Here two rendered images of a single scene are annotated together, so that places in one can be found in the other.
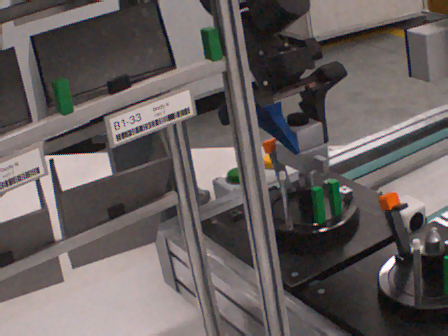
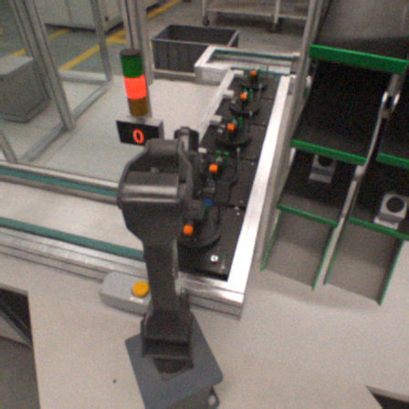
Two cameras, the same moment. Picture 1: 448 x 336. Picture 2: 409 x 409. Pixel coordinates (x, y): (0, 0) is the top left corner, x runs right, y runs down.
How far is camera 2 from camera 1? 1.45 m
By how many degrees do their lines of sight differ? 97
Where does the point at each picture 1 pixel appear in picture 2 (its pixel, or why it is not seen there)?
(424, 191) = (122, 229)
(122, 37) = not seen: hidden behind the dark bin
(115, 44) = not seen: hidden behind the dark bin
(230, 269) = (245, 244)
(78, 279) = (276, 377)
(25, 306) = (323, 385)
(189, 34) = not seen: outside the picture
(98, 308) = (284, 334)
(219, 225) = (224, 263)
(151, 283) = (246, 326)
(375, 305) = (237, 185)
